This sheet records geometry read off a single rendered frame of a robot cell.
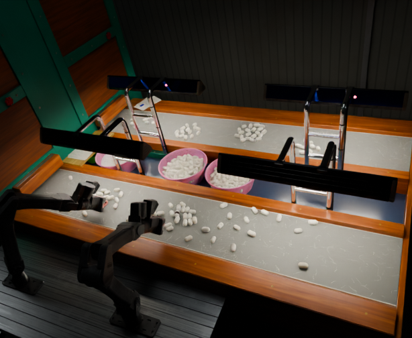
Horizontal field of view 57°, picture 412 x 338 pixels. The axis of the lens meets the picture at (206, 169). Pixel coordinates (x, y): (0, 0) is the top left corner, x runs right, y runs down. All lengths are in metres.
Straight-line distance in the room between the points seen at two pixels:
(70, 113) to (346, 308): 1.79
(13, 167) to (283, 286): 1.47
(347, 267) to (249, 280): 0.36
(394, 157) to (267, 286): 0.95
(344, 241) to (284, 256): 0.24
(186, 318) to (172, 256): 0.25
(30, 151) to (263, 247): 1.35
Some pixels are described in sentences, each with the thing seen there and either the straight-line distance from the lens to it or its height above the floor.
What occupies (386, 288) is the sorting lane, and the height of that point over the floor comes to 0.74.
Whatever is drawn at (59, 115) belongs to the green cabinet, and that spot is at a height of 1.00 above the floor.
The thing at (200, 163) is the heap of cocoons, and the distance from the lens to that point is 2.01.
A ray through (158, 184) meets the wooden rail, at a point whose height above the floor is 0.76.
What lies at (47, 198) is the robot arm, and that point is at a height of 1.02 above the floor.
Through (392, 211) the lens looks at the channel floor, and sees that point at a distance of 1.83.
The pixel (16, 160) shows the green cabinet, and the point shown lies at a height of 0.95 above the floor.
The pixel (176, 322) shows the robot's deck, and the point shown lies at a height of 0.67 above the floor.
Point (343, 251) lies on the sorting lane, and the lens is 1.57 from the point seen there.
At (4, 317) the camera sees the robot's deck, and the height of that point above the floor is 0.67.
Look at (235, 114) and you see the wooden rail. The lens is 2.34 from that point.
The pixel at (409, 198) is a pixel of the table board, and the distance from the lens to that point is 1.81.
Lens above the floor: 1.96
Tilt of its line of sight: 38 degrees down
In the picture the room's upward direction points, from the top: 12 degrees counter-clockwise
